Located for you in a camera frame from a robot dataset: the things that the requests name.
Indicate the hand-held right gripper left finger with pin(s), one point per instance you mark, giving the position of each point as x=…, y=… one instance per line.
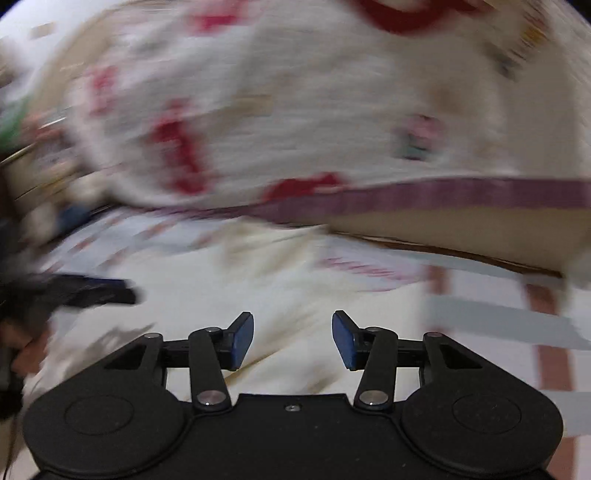
x=242, y=340

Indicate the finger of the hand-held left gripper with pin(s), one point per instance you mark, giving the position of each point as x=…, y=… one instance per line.
x=99, y=290

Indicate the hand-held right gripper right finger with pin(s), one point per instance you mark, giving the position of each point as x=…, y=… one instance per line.
x=343, y=340

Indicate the white red-printed garment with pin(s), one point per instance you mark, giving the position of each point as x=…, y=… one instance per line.
x=286, y=106

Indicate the person's left hand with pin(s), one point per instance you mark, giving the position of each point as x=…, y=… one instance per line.
x=23, y=348

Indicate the white printed bed sheet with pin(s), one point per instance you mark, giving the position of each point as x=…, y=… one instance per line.
x=286, y=286

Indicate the green object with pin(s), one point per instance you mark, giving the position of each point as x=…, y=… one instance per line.
x=10, y=124

